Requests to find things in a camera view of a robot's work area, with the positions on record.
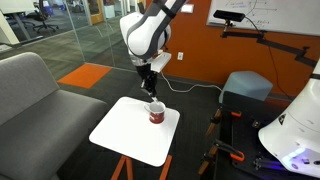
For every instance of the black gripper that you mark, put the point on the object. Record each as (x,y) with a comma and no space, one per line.
(149,79)

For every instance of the black and white marker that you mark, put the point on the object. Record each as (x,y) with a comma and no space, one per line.
(155,99)

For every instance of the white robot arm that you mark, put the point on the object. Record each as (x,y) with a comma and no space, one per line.
(145,33)

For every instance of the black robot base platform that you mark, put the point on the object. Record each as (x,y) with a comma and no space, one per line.
(242,134)

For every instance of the red and white mug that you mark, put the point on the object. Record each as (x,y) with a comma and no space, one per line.
(156,111)

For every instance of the white square side table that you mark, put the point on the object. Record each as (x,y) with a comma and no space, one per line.
(126,129)

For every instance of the orange black clamp upper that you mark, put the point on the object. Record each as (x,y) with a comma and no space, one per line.
(217,117)

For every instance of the orange black clamp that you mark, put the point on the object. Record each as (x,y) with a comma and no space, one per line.
(217,117)
(219,147)

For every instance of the orange black clamp lower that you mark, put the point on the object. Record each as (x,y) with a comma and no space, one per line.
(219,147)

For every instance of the light blue grey ottoman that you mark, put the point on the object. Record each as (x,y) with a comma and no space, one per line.
(247,83)

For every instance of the grey fabric sofa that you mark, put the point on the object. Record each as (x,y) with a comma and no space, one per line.
(40,124)

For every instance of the black office chair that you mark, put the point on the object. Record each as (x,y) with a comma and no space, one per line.
(42,16)

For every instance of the white office desk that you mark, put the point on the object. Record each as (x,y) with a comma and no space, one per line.
(14,8)

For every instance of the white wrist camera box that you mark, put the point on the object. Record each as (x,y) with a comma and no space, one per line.
(160,62)

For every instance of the white wall outlet plate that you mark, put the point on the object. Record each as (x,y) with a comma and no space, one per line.
(180,56)

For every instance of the white wall control panel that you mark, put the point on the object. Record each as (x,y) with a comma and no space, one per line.
(187,8)

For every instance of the black camera on boom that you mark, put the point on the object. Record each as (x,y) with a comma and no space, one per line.
(228,15)

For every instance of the whiteboard on wall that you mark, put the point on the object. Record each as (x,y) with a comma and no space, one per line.
(287,16)

